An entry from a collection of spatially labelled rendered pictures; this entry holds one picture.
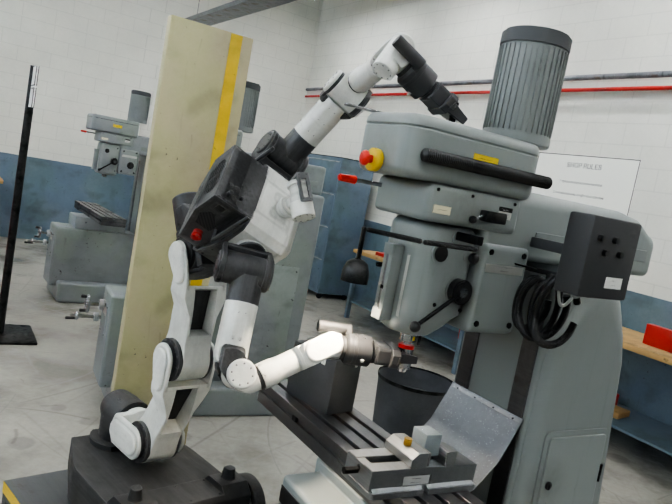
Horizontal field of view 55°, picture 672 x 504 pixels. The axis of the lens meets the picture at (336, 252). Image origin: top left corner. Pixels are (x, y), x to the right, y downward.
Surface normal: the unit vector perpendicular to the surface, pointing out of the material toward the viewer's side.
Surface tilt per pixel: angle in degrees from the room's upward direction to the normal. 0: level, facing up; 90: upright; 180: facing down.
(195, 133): 90
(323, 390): 90
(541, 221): 90
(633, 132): 90
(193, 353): 81
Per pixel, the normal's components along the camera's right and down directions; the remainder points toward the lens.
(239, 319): 0.30, -0.18
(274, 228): 0.68, -0.33
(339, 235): 0.50, 0.19
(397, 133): -0.84, -0.10
